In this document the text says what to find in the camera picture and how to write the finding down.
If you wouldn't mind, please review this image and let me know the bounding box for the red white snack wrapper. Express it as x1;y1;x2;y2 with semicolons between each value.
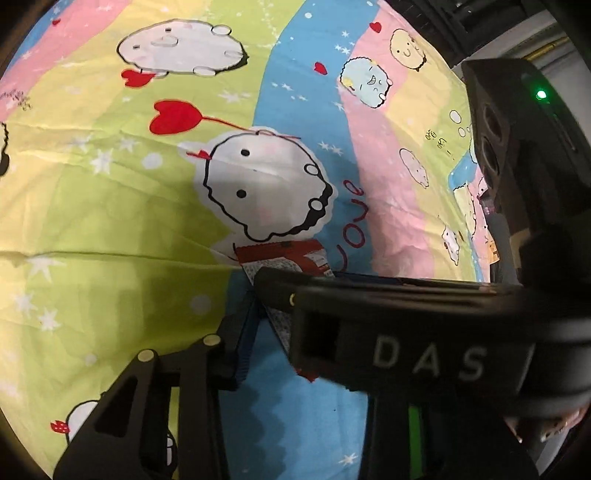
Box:
232;238;336;383

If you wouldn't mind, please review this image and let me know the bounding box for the black camera sensor box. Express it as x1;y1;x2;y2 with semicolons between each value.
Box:
462;58;590;285

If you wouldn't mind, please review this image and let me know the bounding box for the dark framed window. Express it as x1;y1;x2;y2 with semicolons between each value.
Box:
387;0;544;66

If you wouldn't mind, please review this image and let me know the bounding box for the green white cardboard box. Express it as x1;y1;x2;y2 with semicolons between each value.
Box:
409;406;423;480

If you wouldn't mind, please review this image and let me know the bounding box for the small dark bottle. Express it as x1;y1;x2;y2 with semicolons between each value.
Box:
479;192;496;216

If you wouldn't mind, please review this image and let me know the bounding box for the colourful cartoon striped bedsheet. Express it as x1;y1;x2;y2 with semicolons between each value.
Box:
1;1;498;474

